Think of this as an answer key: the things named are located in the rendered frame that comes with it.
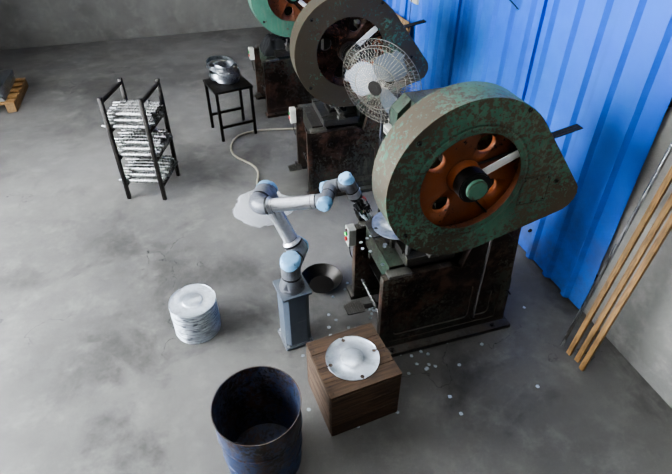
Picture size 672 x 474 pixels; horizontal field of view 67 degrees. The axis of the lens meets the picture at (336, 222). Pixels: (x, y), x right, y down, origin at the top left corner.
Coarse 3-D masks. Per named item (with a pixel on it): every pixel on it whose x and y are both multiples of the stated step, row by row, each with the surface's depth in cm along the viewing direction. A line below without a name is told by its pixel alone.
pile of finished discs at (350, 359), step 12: (348, 336) 284; (336, 348) 278; (348, 348) 278; (360, 348) 278; (372, 348) 278; (336, 360) 272; (348, 360) 271; (360, 360) 271; (372, 360) 272; (336, 372) 266; (348, 372) 266; (360, 372) 266; (372, 372) 266
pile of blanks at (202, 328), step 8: (168, 304) 319; (216, 304) 325; (208, 312) 315; (216, 312) 325; (176, 320) 314; (184, 320) 313; (192, 320) 311; (200, 320) 315; (208, 320) 318; (216, 320) 327; (176, 328) 322; (184, 328) 316; (192, 328) 317; (200, 328) 318; (208, 328) 322; (216, 328) 330; (184, 336) 322; (192, 336) 320; (200, 336) 322; (208, 336) 325
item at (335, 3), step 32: (320, 0) 344; (352, 0) 344; (320, 32) 351; (352, 32) 364; (384, 32) 363; (320, 64) 372; (352, 64) 367; (416, 64) 384; (320, 96) 379; (320, 128) 422; (352, 128) 426; (320, 160) 438; (352, 160) 447
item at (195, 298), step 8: (184, 288) 330; (192, 288) 330; (200, 288) 330; (208, 288) 330; (176, 296) 324; (184, 296) 324; (192, 296) 323; (200, 296) 323; (208, 296) 324; (176, 304) 319; (184, 304) 318; (192, 304) 318; (200, 304) 319; (208, 304) 319; (176, 312) 313; (184, 312) 313; (192, 312) 313; (200, 312) 313
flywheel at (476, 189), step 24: (456, 144) 224; (504, 144) 232; (456, 168) 229; (480, 168) 228; (504, 168) 240; (432, 192) 236; (456, 192) 229; (480, 192) 226; (504, 192) 250; (432, 216) 245; (456, 216) 250; (480, 216) 253
